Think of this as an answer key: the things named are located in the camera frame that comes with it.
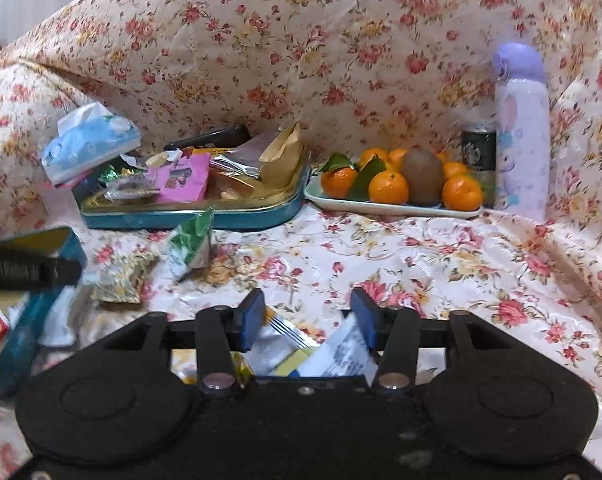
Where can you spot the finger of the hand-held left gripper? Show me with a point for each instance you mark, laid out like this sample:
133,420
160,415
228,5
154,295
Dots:
63,271

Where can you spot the brown paper bag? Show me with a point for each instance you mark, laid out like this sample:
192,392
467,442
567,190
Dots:
281,160

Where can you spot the brown kiwi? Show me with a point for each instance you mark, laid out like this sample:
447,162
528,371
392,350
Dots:
423,177

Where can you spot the gold patterned snack packet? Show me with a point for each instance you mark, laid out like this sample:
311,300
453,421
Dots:
123,277

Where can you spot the green foil candy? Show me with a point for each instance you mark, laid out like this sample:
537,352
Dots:
112,176

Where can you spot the blue tissue pack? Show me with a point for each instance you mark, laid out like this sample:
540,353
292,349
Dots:
91,140

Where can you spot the floral sofa cover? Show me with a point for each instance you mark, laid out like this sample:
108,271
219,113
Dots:
331,35

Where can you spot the cream wrapped candy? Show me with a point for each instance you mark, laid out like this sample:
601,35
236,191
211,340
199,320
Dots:
161,158

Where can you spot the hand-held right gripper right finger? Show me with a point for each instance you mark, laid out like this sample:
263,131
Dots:
363,320

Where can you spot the white and black snack packet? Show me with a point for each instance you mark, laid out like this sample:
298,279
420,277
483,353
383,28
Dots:
341,350

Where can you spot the plain white snack packet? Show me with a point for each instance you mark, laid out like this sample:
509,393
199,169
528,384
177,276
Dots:
61,317

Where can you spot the dark drink can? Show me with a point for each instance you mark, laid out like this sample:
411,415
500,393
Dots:
478,155

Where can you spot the pink snack packet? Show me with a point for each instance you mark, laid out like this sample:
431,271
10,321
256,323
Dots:
181,180

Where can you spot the purple thermos bottle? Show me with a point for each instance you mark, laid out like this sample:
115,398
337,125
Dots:
523,135

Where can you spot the white rectangular plate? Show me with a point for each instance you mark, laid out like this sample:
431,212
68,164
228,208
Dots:
381,209

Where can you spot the white plate of fruit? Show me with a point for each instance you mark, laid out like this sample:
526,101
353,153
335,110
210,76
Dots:
388,187

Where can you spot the red and yellow packet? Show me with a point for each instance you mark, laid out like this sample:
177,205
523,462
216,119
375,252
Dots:
211,152

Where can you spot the clear packet of dark candy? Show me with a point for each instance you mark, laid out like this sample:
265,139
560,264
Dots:
131,190

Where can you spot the black rectangular case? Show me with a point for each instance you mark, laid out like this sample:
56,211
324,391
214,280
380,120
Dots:
211,137

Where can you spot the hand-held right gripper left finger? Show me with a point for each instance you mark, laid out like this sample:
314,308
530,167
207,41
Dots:
251,320

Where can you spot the green and white snack packet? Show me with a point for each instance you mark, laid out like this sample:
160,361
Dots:
191,245

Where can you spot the teal tin lid tray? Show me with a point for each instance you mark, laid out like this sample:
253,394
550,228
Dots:
191,217

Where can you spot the silver and yellow snack packet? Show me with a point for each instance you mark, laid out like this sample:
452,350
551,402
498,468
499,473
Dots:
291,332

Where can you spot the mauve foil packet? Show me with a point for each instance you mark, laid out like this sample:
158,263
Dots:
246,155

